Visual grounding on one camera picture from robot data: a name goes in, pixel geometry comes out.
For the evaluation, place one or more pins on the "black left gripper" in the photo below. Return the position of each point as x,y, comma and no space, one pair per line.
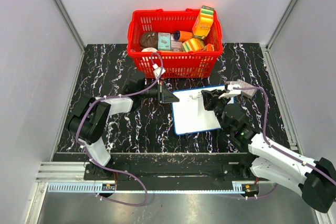
164,95

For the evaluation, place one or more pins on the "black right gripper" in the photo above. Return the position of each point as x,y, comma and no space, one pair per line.
213,96

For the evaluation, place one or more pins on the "black whiteboard marker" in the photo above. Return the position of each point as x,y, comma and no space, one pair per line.
196,96

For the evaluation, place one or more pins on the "blue framed whiteboard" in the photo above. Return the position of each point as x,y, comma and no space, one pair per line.
189,116

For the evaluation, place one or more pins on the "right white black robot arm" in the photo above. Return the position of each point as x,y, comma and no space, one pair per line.
313,180

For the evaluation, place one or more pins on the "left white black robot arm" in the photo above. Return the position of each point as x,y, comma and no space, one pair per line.
92,129

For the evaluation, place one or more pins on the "red plastic shopping basket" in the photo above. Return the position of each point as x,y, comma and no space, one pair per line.
177,64

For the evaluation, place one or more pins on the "pink white eraser box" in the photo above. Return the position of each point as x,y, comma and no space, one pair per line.
247,90

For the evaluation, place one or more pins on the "white round lid container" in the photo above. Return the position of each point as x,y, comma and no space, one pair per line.
149,49

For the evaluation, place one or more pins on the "pink white small box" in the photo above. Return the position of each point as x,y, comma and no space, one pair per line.
176,46

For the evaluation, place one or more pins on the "orange snack packet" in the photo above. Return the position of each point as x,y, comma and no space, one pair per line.
209,47

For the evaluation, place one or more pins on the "teal small box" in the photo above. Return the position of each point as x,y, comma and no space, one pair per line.
164,42

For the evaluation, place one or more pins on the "yellow green sponge pack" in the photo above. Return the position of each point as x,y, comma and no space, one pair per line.
193,45

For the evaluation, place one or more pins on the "brown round bread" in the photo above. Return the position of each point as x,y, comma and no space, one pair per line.
149,39

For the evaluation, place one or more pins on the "orange blue-capped bottle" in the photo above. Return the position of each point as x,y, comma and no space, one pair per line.
182,35

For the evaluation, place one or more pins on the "orange juice carton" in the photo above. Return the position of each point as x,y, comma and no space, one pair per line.
203,23

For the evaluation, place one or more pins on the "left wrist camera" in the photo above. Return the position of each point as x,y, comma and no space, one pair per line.
158,71

